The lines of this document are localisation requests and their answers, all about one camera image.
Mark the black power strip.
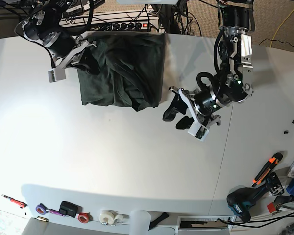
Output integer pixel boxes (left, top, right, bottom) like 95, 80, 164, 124
60, 20, 161, 32

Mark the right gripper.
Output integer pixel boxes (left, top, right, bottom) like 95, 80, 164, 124
48, 37, 100, 83

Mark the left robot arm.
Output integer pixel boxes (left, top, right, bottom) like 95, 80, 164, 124
162, 0, 255, 141

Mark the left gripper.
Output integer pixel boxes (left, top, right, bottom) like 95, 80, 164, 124
162, 85, 221, 141

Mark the white paper roll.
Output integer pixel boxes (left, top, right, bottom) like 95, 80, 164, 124
129, 210, 151, 235

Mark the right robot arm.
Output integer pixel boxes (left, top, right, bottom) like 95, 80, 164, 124
14, 0, 100, 83

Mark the black action camera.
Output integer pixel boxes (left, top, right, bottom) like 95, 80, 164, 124
59, 201, 79, 218

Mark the red square tag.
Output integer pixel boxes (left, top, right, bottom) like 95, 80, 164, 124
267, 202, 277, 214

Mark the purple tape roll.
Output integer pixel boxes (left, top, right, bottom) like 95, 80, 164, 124
35, 203, 48, 215

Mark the dark green t-shirt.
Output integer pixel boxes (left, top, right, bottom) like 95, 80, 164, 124
77, 33, 166, 112

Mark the red tape roll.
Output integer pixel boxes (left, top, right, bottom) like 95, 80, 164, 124
78, 213, 90, 224

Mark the clear tape dispenser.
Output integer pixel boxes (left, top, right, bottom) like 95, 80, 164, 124
98, 210, 129, 226

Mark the yellow cable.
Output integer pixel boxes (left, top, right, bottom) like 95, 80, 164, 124
270, 5, 294, 47

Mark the orange black utility knife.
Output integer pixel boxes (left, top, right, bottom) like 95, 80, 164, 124
251, 152, 283, 187

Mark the teal black cordless drill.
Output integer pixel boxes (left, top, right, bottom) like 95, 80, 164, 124
226, 172, 284, 223

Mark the red black screwdriver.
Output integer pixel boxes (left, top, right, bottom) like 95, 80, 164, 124
2, 194, 27, 209

